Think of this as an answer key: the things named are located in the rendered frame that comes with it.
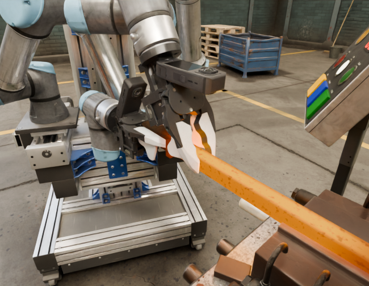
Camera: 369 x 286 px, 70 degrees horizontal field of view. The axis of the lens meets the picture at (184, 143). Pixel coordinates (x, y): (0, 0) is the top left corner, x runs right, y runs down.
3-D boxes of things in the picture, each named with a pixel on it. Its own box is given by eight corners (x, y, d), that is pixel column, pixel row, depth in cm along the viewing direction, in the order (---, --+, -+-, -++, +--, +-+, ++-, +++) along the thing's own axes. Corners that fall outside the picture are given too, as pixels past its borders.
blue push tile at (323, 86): (306, 106, 78) (326, 86, 74) (306, 99, 84) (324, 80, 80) (311, 110, 77) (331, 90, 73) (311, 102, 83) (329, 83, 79)
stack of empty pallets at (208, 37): (192, 53, 767) (192, 25, 732) (216, 50, 807) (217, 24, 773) (218, 59, 672) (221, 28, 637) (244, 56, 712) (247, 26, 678)
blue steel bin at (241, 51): (217, 66, 603) (218, 32, 570) (247, 63, 627) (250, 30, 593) (244, 78, 502) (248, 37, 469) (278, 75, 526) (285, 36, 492)
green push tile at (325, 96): (305, 118, 70) (328, 96, 66) (305, 109, 76) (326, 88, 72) (311, 122, 69) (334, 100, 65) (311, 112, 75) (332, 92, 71)
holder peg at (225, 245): (214, 253, 46) (215, 242, 45) (224, 245, 48) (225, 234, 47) (232, 268, 44) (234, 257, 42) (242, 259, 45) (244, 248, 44)
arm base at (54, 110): (34, 112, 117) (28, 91, 113) (70, 109, 121) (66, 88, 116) (26, 125, 104) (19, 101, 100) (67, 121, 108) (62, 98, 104)
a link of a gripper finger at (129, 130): (158, 139, 53) (136, 125, 59) (158, 131, 52) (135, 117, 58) (138, 146, 50) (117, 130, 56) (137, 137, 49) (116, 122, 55)
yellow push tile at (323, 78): (307, 96, 86) (324, 77, 81) (307, 90, 92) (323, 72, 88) (311, 99, 86) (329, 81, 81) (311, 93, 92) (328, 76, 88)
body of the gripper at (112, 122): (161, 149, 61) (133, 132, 69) (160, 114, 57) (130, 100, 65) (133, 161, 56) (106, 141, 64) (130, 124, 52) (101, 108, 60)
